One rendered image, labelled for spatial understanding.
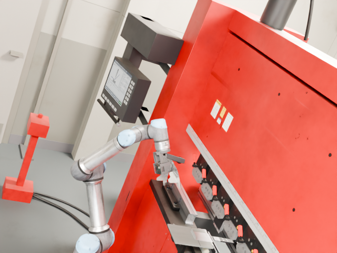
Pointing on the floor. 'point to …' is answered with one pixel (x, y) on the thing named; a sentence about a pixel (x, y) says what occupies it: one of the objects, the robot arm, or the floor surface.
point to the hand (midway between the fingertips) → (173, 187)
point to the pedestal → (20, 192)
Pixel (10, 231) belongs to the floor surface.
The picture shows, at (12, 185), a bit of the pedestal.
